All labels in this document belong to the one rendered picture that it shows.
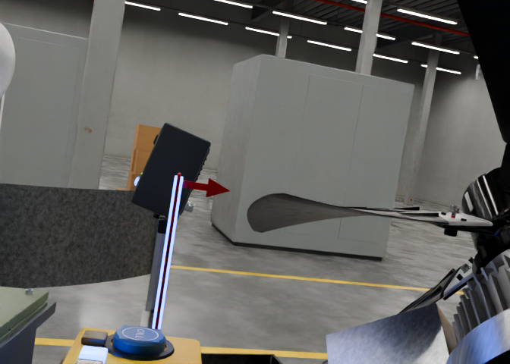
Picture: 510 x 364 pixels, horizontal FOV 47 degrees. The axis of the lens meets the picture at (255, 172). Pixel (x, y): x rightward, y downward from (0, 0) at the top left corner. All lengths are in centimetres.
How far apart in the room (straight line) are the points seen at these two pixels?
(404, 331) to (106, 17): 441
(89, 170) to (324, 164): 319
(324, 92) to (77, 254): 501
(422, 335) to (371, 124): 665
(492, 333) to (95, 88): 447
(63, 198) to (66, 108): 423
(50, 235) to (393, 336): 185
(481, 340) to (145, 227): 223
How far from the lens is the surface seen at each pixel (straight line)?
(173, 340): 50
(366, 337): 78
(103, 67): 492
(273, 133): 689
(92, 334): 48
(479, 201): 81
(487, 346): 63
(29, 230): 240
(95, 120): 490
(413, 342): 75
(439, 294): 85
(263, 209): 72
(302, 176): 703
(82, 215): 249
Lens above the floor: 124
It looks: 3 degrees down
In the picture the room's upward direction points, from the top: 9 degrees clockwise
